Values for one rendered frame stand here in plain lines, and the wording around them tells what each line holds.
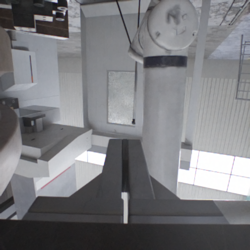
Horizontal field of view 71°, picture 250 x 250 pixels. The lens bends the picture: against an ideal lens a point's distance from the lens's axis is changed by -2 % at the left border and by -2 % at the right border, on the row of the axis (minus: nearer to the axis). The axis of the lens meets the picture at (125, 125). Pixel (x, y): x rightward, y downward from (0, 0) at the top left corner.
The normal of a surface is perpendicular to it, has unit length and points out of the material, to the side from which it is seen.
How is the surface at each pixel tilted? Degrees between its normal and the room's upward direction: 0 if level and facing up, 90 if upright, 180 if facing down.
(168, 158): 90
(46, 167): 90
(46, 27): 90
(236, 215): 136
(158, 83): 89
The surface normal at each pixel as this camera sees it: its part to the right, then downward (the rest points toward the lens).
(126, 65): -0.34, 0.25
